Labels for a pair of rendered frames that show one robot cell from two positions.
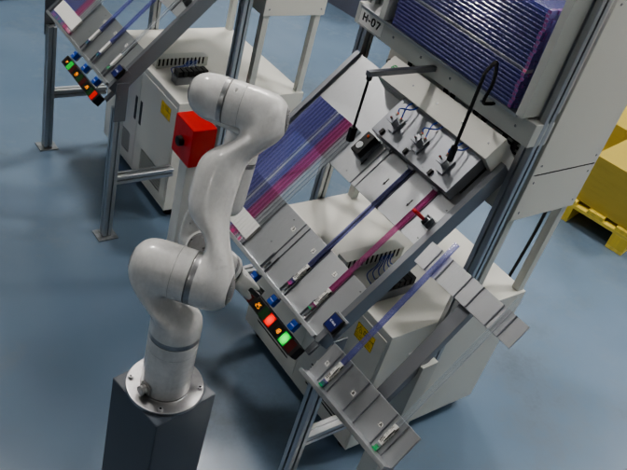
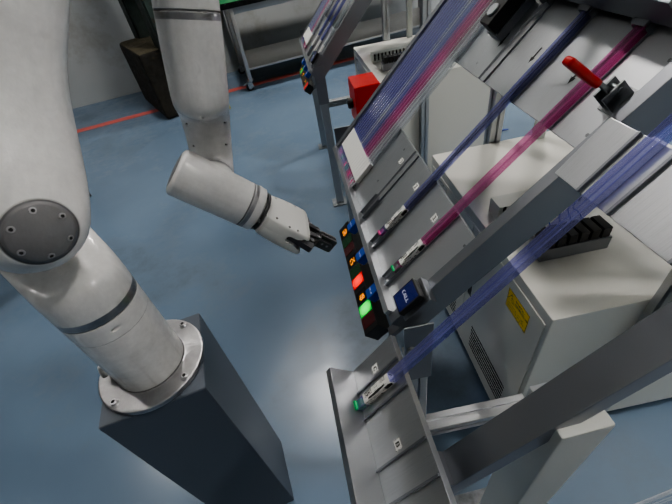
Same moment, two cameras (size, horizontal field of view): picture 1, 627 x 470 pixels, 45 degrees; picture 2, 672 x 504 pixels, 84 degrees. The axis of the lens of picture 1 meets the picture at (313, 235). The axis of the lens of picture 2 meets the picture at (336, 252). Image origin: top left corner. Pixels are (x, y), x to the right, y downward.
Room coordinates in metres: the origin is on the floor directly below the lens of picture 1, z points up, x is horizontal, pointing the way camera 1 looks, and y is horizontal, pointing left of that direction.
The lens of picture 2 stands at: (1.21, -0.32, 1.27)
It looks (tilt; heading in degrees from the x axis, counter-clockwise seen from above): 42 degrees down; 44
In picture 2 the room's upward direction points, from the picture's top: 11 degrees counter-clockwise
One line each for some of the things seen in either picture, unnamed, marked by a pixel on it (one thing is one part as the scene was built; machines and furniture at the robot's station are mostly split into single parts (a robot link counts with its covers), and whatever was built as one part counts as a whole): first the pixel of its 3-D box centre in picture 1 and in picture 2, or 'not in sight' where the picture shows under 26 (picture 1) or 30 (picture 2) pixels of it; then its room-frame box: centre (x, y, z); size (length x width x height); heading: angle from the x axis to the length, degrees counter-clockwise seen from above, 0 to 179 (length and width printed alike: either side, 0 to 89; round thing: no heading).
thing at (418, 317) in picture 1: (374, 311); (562, 271); (2.24, -0.31, 0.31); 0.70 x 0.65 x 0.62; 45
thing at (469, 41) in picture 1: (479, 18); not in sight; (2.12, -0.26, 1.52); 0.51 x 0.13 x 0.27; 45
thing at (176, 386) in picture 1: (169, 360); (128, 335); (1.26, 0.24, 0.79); 0.19 x 0.19 x 0.18
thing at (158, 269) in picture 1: (168, 290); (35, 234); (1.26, 0.27, 1.00); 0.19 x 0.12 x 0.24; 88
